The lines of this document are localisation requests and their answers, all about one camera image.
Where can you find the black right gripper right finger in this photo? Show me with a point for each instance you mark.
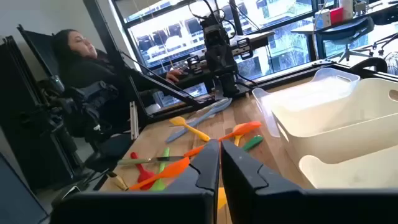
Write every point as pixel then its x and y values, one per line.
pixel 264 202

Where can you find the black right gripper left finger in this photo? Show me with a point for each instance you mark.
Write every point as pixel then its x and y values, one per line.
pixel 192 202

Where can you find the green silicone spatula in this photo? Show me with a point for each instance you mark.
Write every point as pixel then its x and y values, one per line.
pixel 159 185

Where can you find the red silicone spatula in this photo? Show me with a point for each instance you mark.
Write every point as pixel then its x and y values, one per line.
pixel 141 175

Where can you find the orange silicone spatula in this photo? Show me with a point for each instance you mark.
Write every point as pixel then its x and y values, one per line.
pixel 245 127

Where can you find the blue silicone spoon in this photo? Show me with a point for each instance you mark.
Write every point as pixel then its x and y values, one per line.
pixel 199 119

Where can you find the teal white patterned knife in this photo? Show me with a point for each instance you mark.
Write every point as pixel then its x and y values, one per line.
pixel 211 107

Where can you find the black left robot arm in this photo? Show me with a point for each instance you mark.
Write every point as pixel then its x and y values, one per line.
pixel 219 59

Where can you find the white plastic bin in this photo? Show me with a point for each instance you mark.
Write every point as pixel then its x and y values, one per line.
pixel 357 174
pixel 342 133

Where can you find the person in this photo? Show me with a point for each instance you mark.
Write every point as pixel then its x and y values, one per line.
pixel 87 71

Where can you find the black floor fan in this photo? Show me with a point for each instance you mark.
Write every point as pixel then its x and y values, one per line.
pixel 392 63

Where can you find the dark office chair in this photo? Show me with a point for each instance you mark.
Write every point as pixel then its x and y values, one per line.
pixel 348 31

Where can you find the white box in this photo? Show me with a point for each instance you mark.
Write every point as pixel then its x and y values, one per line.
pixel 322 18

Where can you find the red box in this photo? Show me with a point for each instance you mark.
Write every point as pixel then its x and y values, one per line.
pixel 336 15

